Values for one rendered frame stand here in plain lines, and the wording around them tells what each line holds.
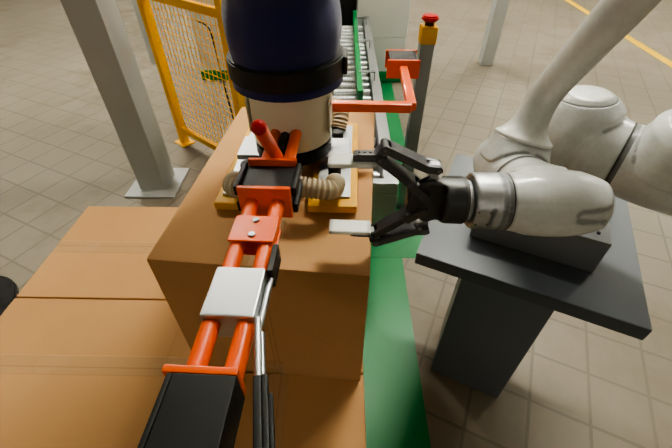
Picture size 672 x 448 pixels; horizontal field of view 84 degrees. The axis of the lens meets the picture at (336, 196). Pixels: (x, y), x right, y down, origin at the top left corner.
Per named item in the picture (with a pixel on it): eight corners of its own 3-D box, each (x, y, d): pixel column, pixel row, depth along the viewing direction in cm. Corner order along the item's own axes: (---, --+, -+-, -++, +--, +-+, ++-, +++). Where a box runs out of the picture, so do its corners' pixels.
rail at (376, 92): (361, 39, 331) (362, 16, 319) (367, 39, 331) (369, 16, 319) (380, 218, 153) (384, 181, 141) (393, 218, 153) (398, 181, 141)
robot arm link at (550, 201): (509, 248, 56) (481, 210, 68) (616, 252, 55) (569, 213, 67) (524, 181, 51) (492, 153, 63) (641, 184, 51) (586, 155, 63)
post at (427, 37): (396, 200, 225) (419, 22, 161) (407, 200, 225) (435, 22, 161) (397, 207, 219) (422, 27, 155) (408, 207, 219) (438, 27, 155)
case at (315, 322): (259, 206, 138) (241, 106, 113) (367, 213, 135) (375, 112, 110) (198, 366, 92) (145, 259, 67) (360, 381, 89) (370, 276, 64)
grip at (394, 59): (384, 66, 107) (385, 49, 104) (414, 67, 107) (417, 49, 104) (386, 78, 101) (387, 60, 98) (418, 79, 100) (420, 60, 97)
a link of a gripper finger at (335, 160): (376, 169, 54) (376, 165, 53) (327, 168, 54) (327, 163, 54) (375, 157, 56) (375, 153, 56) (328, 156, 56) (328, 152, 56)
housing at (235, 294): (221, 287, 49) (214, 265, 47) (272, 289, 49) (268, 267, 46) (204, 336, 44) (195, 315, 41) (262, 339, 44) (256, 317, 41)
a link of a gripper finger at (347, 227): (370, 220, 64) (370, 223, 65) (329, 218, 65) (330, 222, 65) (370, 232, 62) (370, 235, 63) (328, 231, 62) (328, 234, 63)
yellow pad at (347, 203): (321, 128, 102) (320, 111, 98) (358, 129, 101) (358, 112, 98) (307, 213, 75) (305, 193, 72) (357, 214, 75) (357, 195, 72)
